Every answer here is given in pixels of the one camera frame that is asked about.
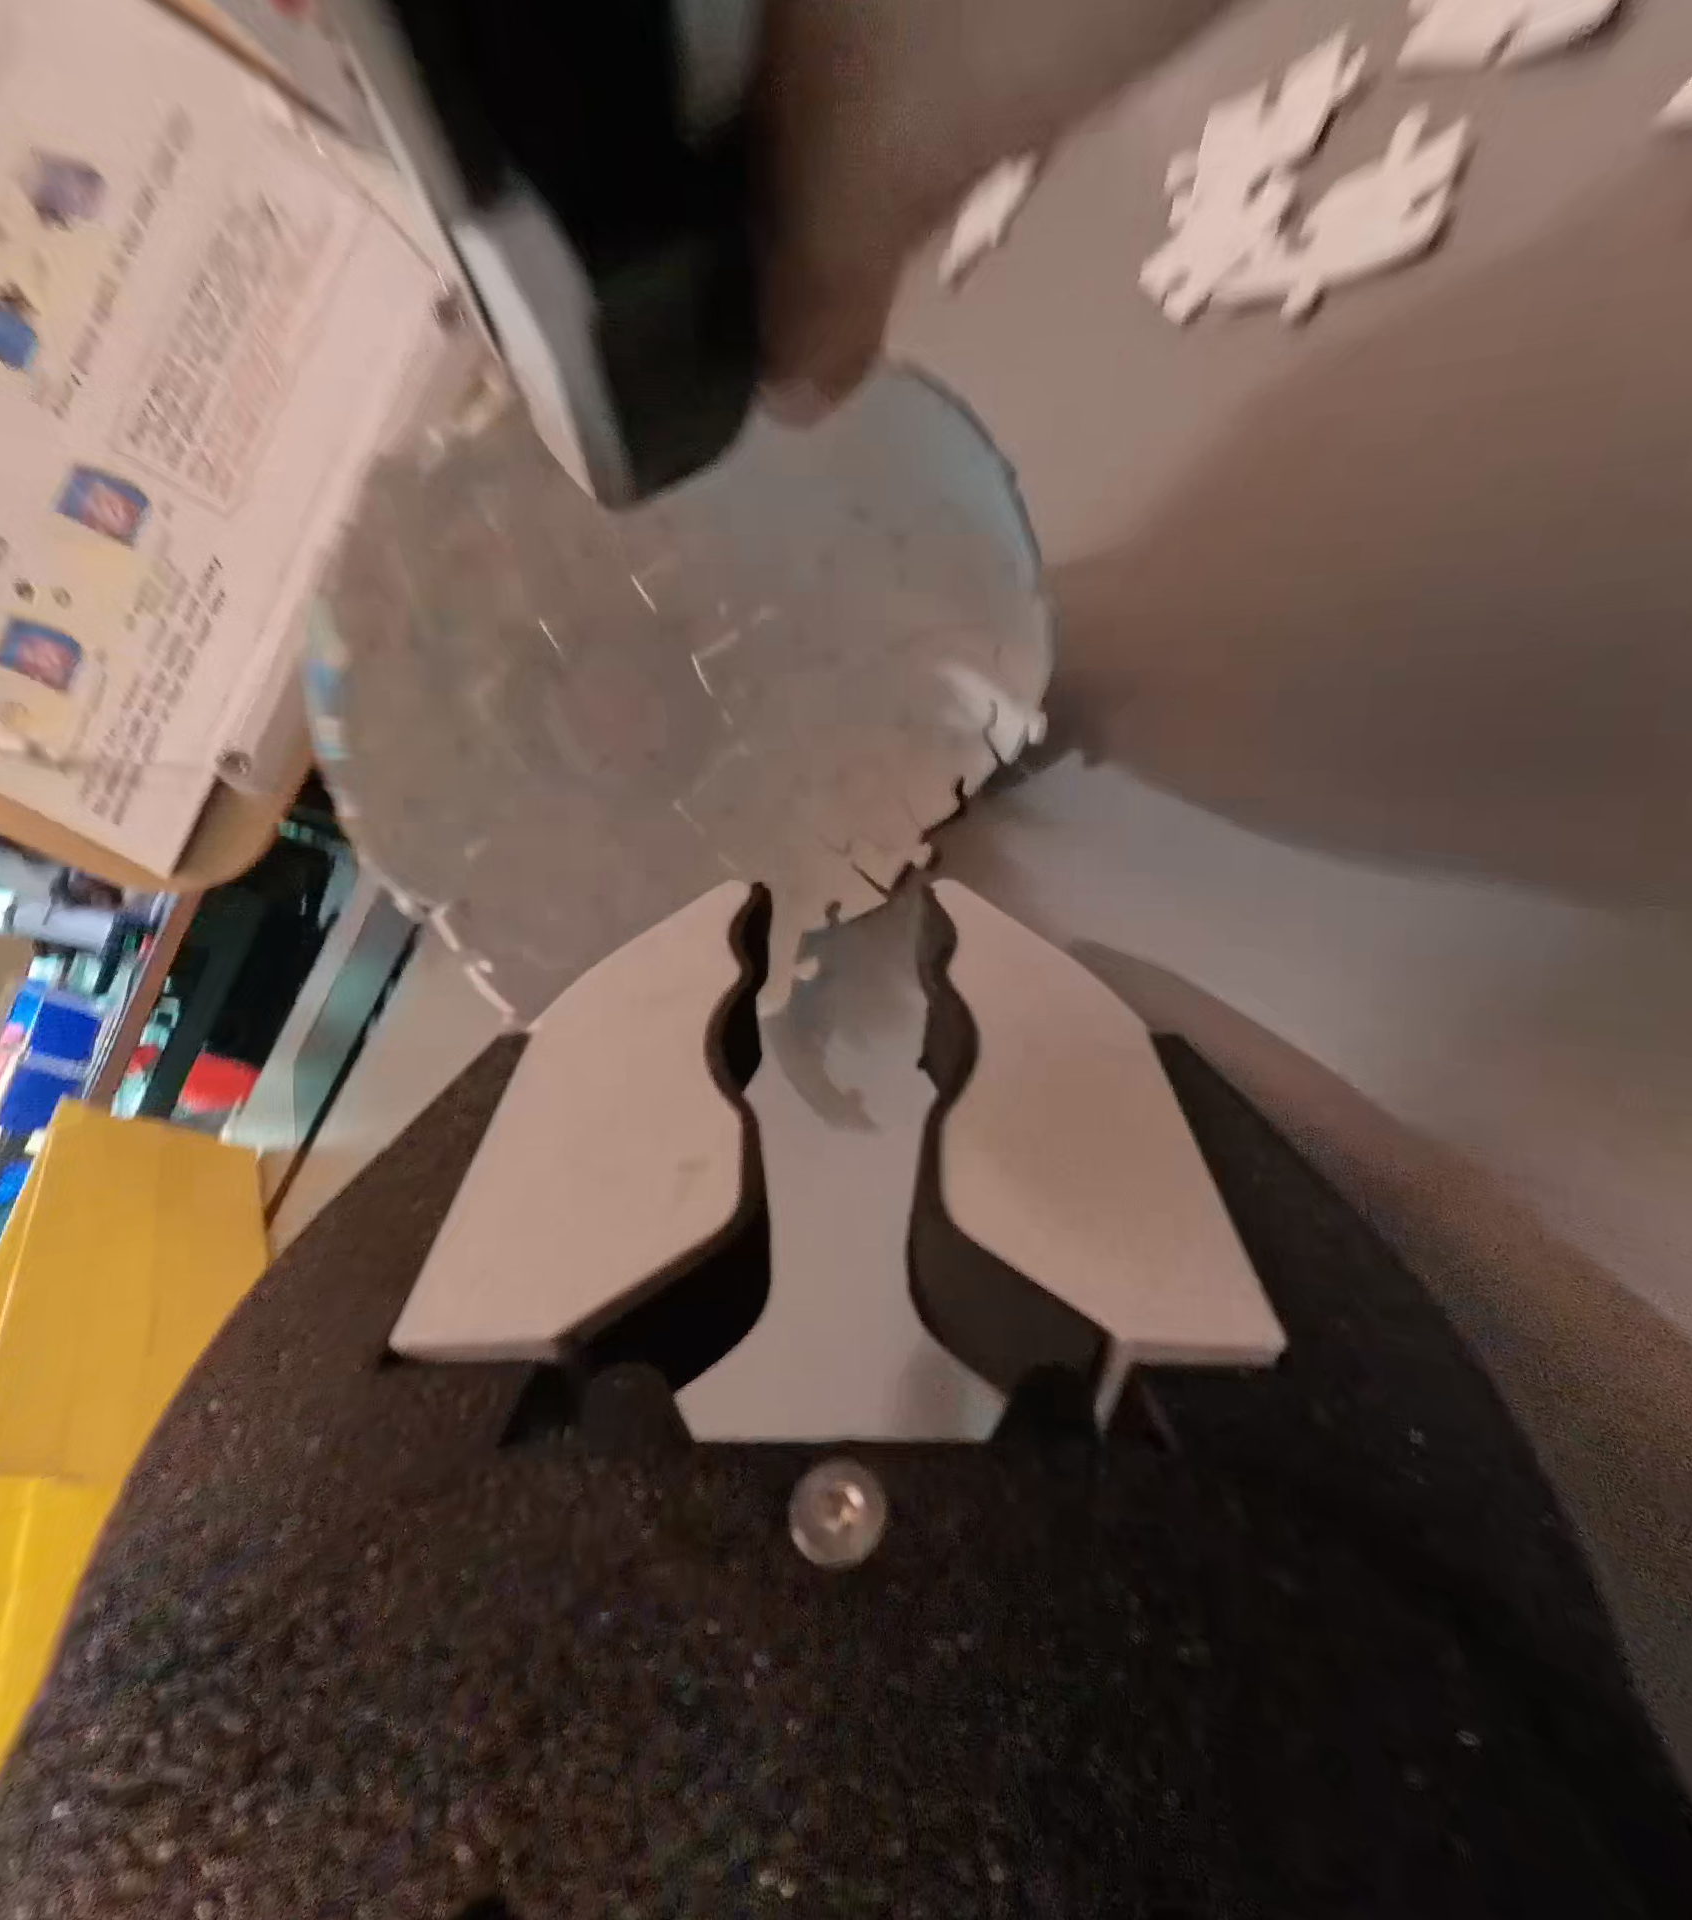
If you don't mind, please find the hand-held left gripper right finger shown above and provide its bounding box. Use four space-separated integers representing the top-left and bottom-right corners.
910 878 1290 1421

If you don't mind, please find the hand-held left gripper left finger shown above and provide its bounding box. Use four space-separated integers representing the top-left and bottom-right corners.
388 880 777 1372

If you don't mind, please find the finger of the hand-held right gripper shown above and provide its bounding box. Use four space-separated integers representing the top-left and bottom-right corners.
447 146 770 509

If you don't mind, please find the partly built puzzle ball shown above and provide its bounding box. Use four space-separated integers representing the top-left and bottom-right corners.
303 359 1058 1133

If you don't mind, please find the person's right hand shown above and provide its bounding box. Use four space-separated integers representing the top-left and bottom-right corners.
756 0 1223 425

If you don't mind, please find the printed instruction sheet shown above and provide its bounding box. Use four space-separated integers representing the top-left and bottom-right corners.
0 0 465 886

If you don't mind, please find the yellow plastic bin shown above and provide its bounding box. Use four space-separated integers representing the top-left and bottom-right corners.
0 1095 270 1876

